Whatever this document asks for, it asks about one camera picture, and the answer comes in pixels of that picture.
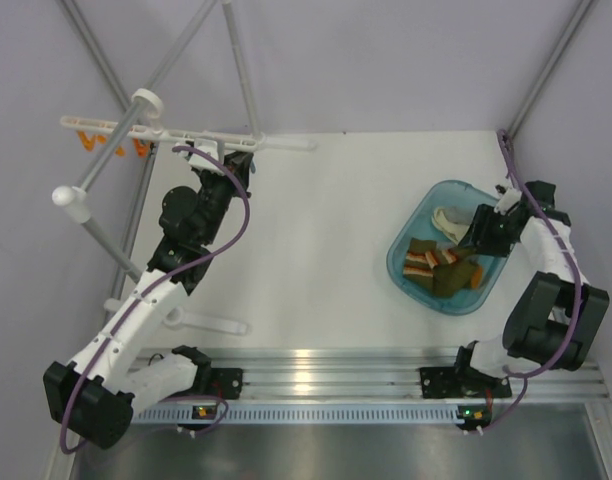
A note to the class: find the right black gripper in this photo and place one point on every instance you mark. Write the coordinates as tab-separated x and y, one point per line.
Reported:
478	236

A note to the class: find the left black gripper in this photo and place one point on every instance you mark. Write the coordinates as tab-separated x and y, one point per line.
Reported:
238	164

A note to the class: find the green striped sock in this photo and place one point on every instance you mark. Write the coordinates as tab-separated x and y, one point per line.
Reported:
424	256
451	278

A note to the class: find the white clip hanger bar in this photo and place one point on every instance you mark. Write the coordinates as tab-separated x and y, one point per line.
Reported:
106	128

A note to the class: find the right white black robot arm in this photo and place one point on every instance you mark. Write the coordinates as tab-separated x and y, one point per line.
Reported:
557	317

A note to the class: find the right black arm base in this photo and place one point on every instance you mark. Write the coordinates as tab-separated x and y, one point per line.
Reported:
439	383

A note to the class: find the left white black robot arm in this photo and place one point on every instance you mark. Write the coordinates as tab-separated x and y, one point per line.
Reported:
96	395

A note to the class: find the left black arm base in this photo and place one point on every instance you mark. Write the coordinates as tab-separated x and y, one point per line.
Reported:
226	383

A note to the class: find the white grey sock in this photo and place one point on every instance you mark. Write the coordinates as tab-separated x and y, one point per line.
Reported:
452	222

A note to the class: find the teal plastic basin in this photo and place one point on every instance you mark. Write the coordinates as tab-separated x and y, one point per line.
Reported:
451	193

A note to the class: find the grey white drying rack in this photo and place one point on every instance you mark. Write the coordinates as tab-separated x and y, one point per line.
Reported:
146	108

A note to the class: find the orange clothespin far left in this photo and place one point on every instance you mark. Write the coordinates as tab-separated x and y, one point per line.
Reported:
89	141

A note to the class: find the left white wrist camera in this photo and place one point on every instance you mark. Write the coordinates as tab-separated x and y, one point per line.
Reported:
201	154

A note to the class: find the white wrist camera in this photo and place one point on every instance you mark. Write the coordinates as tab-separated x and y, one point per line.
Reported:
508	198
201	154

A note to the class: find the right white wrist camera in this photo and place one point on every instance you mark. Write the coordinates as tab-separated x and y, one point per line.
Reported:
508	198

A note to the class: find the aluminium mounting rail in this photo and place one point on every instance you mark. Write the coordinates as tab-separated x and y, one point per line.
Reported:
378	374

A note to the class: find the slotted white cable duct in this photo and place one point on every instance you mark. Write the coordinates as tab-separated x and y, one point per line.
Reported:
204	414

